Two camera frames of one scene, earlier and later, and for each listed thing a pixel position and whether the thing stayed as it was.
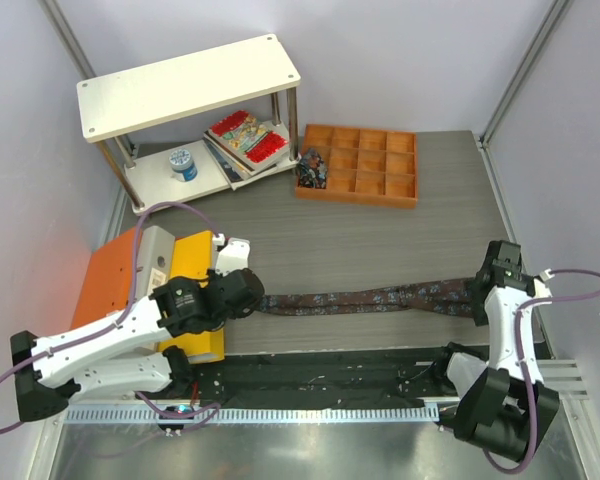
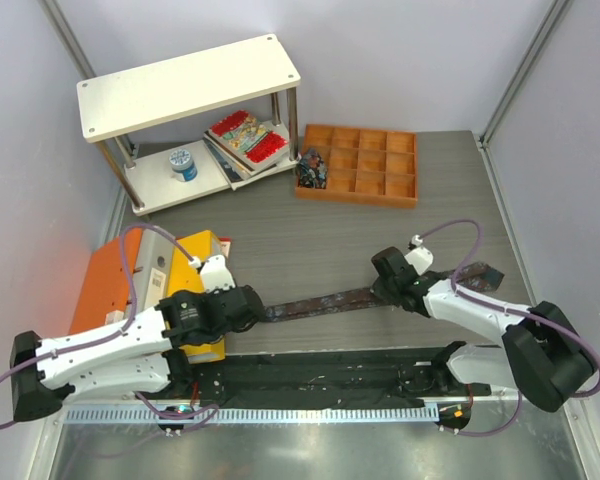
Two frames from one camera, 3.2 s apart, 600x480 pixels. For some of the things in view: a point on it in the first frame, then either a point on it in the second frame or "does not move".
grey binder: [155, 257] does not move
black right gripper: [480, 313] -> [384, 295]
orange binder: [108, 281] does not move
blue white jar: [181, 161] does not move
